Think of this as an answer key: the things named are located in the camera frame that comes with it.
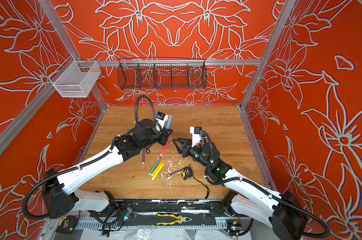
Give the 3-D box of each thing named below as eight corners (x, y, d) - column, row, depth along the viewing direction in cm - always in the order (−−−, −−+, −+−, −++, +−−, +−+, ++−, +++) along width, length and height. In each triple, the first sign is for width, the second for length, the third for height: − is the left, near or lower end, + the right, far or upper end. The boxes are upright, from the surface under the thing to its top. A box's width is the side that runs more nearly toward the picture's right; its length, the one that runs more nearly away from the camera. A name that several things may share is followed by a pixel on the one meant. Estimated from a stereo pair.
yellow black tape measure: (181, 180, 84) (181, 177, 81) (181, 169, 88) (181, 167, 85) (192, 180, 84) (193, 177, 81) (192, 169, 88) (192, 167, 85)
